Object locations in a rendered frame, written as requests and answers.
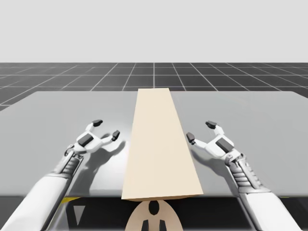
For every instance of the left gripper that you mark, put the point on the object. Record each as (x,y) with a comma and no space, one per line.
(87,143)

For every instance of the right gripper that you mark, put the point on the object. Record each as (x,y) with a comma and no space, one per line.
(220,145)

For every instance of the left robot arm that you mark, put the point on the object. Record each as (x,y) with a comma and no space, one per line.
(36,197)

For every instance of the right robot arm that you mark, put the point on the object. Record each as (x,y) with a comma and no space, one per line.
(262,197)

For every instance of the tall board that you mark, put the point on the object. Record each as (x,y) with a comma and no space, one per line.
(158,144)

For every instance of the tan robot part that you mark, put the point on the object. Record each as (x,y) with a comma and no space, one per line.
(154,216)

